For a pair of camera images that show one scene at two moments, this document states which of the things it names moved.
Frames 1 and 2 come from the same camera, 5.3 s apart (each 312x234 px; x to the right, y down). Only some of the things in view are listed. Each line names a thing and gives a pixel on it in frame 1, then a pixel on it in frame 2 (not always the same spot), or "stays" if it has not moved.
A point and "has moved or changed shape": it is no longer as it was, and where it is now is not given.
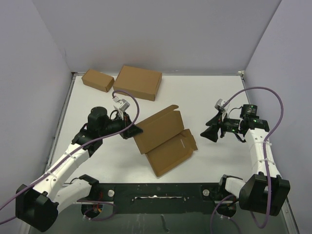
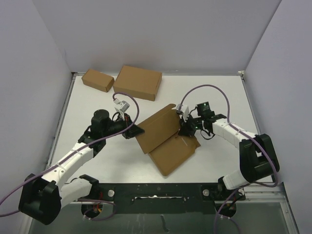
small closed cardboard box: x=98 y=80 stays
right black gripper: x=211 y=132 to x=185 y=129
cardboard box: x=164 y=140 has moved or changed shape
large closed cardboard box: x=142 y=83 stays
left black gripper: x=130 y=132 stays
